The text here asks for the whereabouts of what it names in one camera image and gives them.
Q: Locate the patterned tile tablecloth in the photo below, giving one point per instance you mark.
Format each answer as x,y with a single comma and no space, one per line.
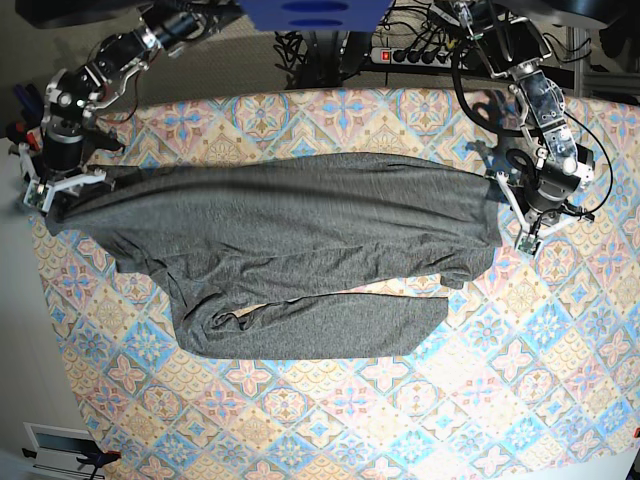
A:
536,366

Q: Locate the white power strip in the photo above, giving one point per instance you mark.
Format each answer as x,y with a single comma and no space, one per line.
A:
435,57

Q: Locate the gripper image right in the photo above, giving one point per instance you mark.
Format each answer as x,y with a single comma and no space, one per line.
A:
541,204

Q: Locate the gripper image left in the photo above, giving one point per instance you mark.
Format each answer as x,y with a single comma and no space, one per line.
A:
58,166

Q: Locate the grey t-shirt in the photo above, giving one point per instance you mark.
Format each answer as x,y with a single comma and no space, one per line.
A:
265,261

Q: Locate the black clamp bottom left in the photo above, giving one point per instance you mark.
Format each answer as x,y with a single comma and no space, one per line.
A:
95,460

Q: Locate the red black clamp left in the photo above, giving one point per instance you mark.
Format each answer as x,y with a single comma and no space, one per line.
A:
18,133

